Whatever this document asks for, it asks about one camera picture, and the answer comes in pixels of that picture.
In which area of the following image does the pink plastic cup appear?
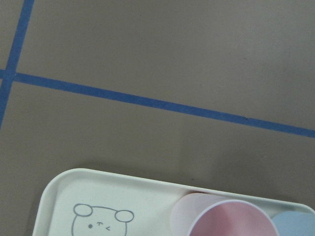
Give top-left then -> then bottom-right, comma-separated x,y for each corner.
170,193 -> 279,236

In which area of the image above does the blue cup front row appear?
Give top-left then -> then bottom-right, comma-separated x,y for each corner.
272,211 -> 315,236

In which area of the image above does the cream plastic tray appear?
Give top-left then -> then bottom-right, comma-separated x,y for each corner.
33,168 -> 315,236

